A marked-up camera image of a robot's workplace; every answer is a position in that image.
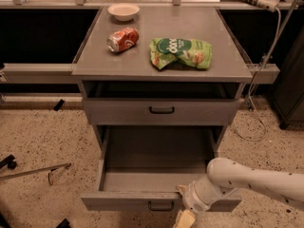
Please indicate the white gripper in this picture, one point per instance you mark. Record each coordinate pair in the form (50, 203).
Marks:
(191, 196)

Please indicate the black caster wheel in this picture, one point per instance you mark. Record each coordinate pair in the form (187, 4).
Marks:
(9, 162)

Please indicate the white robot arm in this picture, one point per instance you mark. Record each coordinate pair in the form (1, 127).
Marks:
(224, 177)

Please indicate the grey drawer cabinet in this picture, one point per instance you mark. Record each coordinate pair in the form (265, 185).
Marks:
(170, 96)

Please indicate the black floor foot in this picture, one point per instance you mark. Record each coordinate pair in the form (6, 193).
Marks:
(64, 224)

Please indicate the grey drawer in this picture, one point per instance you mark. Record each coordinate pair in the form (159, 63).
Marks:
(141, 166)
(160, 111)

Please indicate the grey top drawer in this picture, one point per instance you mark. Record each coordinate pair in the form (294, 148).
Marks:
(160, 111)

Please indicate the green chip bag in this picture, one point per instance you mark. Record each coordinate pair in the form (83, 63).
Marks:
(190, 52)

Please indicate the metal rod with clip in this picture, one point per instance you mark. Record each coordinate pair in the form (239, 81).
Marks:
(50, 170)

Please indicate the orange soda can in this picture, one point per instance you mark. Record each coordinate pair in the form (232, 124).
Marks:
(122, 39)

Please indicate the white ceramic bowl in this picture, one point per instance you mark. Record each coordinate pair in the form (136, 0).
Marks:
(123, 12)

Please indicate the dark side cabinet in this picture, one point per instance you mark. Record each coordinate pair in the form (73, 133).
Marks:
(287, 93)

